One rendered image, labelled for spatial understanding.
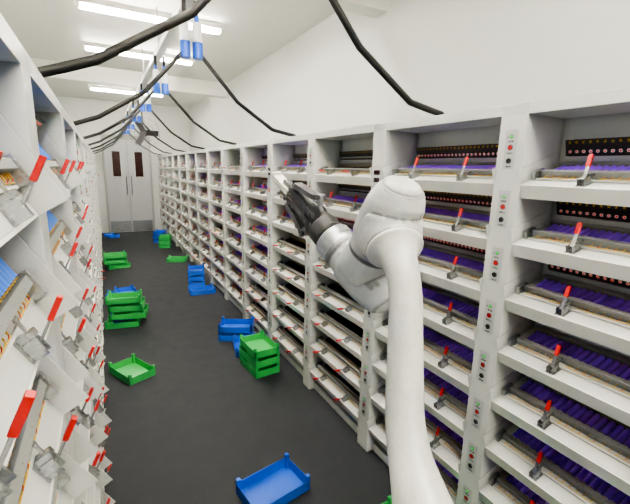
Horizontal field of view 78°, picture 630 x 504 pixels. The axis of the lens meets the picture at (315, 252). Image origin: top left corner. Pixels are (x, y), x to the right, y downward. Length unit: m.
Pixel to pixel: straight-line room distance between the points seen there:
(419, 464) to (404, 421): 0.06
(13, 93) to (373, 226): 0.62
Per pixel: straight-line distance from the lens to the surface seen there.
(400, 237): 0.66
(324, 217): 0.88
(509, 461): 1.71
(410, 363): 0.63
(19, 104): 0.81
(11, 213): 0.62
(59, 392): 0.91
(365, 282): 0.77
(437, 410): 1.87
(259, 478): 2.27
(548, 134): 1.53
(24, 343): 0.67
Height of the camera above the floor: 1.54
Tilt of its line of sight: 12 degrees down
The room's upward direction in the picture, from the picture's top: 1 degrees clockwise
